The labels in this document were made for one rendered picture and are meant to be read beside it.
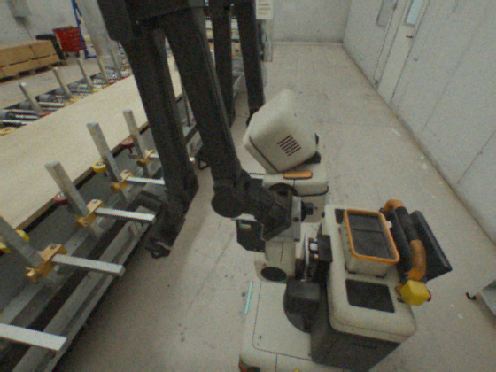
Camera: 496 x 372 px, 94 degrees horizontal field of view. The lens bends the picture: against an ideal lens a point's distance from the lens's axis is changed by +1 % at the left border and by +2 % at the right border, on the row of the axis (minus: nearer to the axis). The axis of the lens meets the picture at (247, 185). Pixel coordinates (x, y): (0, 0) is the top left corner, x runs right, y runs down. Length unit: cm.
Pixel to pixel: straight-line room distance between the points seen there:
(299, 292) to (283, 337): 47
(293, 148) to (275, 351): 103
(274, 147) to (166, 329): 142
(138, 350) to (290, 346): 89
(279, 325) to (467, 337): 119
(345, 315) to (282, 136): 61
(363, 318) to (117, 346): 140
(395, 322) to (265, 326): 67
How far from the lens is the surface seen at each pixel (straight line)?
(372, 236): 99
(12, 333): 103
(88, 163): 152
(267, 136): 58
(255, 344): 137
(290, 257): 90
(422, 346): 195
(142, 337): 179
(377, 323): 94
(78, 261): 112
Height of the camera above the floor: 160
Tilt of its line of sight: 39 degrees down
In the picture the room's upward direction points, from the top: straight up
